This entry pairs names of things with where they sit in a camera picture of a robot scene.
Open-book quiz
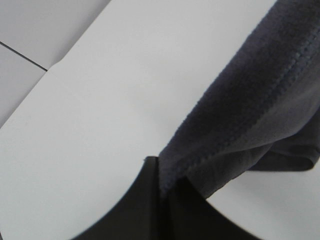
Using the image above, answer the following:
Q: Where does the dark grey towel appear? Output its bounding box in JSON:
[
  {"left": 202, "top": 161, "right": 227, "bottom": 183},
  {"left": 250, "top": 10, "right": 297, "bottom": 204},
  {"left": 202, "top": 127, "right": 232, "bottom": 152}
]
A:
[{"left": 159, "top": 0, "right": 320, "bottom": 198}]

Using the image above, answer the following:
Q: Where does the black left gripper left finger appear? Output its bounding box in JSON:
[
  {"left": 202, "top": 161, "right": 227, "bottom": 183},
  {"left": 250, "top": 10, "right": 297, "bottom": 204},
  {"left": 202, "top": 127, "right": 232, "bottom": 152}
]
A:
[{"left": 74, "top": 156, "right": 161, "bottom": 240}]

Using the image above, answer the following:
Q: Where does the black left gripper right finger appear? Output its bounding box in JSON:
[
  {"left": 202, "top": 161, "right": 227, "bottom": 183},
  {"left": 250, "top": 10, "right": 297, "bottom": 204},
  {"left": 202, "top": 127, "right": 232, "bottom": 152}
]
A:
[{"left": 167, "top": 178, "right": 253, "bottom": 240}]

